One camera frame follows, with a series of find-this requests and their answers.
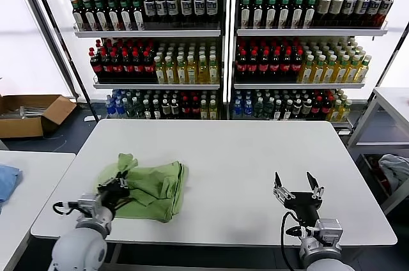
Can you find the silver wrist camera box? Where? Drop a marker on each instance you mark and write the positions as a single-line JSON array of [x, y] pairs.
[[89, 204], [329, 232]]

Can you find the white metal shelf rack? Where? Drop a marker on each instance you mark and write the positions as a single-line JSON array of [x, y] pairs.
[[143, 33], [303, 32]]

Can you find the grey slanted frame pole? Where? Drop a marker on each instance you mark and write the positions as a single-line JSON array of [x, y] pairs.
[[46, 28]]

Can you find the small white floor object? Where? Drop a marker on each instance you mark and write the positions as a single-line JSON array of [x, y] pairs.
[[89, 119]]

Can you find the light green t-shirt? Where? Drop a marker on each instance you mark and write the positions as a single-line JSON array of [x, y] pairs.
[[153, 184]]

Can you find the dark storage crate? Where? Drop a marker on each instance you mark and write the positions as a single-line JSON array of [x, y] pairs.
[[374, 172]]

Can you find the dark slanted pole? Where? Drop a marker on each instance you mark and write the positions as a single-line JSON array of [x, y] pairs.
[[391, 58]]

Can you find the thin black frame pole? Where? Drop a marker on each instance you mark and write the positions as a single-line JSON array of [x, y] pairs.
[[57, 28]]

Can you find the blue folded cloth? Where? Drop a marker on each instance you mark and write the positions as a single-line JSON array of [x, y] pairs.
[[8, 181]]

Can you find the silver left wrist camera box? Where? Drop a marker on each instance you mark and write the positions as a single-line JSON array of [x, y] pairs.
[[89, 204]]

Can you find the grey white cloth pile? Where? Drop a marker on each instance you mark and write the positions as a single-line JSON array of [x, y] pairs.
[[396, 168]]

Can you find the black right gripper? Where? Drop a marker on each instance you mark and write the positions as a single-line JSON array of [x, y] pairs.
[[305, 202]]

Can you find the clear plastic packs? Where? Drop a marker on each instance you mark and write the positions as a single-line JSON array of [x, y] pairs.
[[32, 112]]

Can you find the white cap beige label bottle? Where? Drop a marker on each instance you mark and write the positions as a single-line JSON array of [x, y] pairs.
[[324, 7], [336, 7]]

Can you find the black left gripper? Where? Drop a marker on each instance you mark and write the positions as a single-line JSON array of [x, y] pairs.
[[115, 196]]

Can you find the red cap cola bottle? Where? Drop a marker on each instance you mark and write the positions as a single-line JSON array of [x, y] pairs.
[[241, 66], [95, 66], [297, 66], [274, 66], [286, 66], [252, 66], [105, 66], [138, 66], [116, 66], [148, 66], [127, 66], [263, 66]]

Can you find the blue water bottle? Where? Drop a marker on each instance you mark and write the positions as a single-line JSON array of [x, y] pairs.
[[247, 109], [111, 109], [120, 109], [238, 109]]

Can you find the green cap white label bottle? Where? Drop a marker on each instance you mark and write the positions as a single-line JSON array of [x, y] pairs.
[[89, 12], [113, 12], [77, 12], [138, 12], [125, 12], [271, 10], [258, 10], [284, 10], [245, 10], [297, 10], [101, 12], [309, 10]]

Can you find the grey metal frame table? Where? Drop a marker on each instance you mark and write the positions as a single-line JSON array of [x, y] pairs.
[[394, 96]]

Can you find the white cap blue label bottle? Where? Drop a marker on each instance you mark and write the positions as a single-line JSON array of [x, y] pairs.
[[211, 7], [149, 7], [198, 7], [349, 7], [186, 7], [385, 5], [361, 7], [160, 7], [172, 7], [374, 7]]

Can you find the yellow tea bottle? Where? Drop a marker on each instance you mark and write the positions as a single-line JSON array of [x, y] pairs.
[[170, 73], [159, 73], [213, 73], [203, 73], [307, 71], [364, 69], [191, 73], [330, 71], [353, 71], [181, 73], [342, 71], [319, 71]]

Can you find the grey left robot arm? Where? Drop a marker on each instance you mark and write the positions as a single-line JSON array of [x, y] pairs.
[[80, 248]]

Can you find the brown cardboard box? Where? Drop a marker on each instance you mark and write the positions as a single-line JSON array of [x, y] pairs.
[[19, 128]]

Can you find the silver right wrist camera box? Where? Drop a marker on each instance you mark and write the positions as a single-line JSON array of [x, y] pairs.
[[329, 232]]

